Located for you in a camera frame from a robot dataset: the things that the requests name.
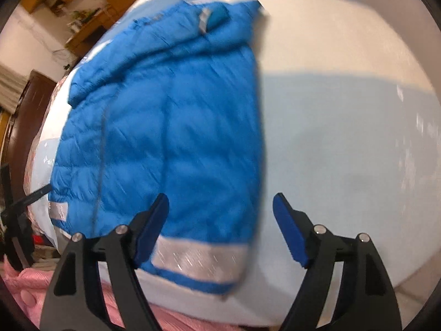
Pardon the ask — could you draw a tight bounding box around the blue puffer jacket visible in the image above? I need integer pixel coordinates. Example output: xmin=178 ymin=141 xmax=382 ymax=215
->
xmin=49 ymin=0 xmax=263 ymax=295

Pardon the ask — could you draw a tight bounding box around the pink knitted cloth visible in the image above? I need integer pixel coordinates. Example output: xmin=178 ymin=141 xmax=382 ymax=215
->
xmin=1 ymin=252 xmax=235 ymax=330

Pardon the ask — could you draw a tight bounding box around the dark wooden door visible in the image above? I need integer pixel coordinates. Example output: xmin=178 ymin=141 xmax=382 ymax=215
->
xmin=1 ymin=70 xmax=57 ymax=200

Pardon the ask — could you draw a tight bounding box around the blue and white bedspread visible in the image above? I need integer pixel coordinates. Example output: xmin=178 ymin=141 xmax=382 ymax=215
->
xmin=24 ymin=0 xmax=437 ymax=328

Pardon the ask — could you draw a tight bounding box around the wooden desk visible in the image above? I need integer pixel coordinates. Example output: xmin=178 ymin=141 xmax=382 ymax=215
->
xmin=65 ymin=5 xmax=121 ymax=58

